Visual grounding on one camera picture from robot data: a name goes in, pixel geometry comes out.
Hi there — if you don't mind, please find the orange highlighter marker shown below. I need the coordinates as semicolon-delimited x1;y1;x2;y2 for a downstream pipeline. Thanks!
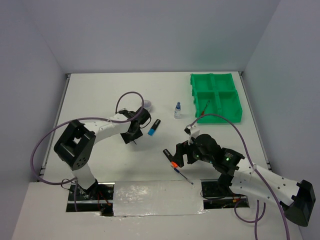
163;149;178;168

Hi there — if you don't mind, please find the silver foil sheet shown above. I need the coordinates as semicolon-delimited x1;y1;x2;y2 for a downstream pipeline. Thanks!
113;180;206;217

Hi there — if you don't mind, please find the green four-compartment bin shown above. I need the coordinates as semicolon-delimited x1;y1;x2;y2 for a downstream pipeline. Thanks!
190;73;243;123

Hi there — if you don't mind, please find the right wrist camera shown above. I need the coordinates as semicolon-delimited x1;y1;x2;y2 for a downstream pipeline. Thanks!
184;125;200;145

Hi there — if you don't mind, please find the red gel pen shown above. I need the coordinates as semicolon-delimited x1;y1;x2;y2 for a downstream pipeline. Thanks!
200;100;210;117

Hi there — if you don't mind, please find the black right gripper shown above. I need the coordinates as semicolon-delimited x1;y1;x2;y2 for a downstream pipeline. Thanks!
171;138;213;167

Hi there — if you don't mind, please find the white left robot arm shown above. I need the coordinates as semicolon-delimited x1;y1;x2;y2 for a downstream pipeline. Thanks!
54;107;152;200

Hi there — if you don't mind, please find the blue highlighter marker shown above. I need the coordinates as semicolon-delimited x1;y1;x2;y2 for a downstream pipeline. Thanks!
147;119;161;136

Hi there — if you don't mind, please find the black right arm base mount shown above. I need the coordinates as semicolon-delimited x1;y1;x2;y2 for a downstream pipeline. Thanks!
200;180;249;210

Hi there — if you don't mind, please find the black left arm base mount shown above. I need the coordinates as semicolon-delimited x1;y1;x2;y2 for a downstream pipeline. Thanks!
64;182;115;217

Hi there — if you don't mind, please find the aluminium table edge rail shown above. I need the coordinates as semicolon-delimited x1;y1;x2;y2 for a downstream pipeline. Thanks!
38;73;72;177

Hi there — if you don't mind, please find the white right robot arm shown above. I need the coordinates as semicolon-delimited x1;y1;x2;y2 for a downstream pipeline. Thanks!
171;134;316;227

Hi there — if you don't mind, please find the small clear spray bottle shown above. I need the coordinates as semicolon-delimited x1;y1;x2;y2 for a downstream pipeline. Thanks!
174;102;181;119

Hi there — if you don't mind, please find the clear paper clip jar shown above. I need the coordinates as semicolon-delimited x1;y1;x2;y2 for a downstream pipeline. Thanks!
141;99;152;112

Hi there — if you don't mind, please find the blue gel pen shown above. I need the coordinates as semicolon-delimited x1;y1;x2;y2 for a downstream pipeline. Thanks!
172;167;194;185

